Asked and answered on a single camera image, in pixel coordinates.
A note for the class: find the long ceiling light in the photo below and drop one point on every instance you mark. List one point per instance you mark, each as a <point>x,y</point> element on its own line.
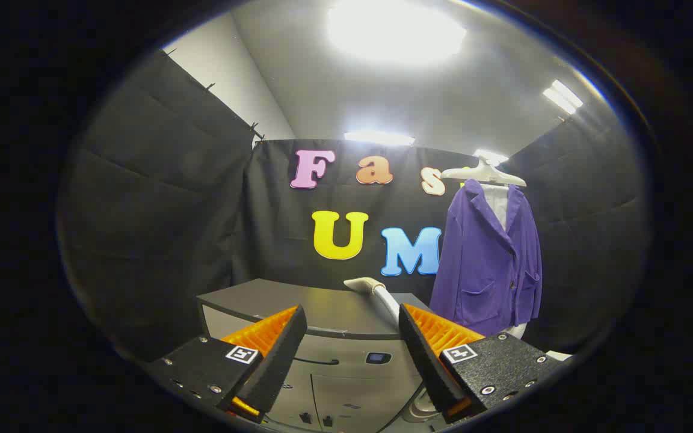
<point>379,138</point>

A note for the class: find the white garment board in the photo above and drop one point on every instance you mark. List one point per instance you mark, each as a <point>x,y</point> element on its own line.
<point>497,204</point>

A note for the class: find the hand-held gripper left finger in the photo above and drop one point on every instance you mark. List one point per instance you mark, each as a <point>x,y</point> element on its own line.
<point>280,355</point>

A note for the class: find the white plastic clothes hanger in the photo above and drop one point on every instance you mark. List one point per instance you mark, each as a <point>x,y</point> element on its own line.
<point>482,173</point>

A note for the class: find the double panel ceiling light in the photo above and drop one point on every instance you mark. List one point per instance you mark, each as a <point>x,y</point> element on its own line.
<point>562,96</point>

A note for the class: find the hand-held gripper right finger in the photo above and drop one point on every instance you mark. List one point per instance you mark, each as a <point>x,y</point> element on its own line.
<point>421,355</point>

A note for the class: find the black backdrop cloth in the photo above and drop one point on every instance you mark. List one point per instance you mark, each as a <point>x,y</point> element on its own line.
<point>160,210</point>
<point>587,228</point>
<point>286,240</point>

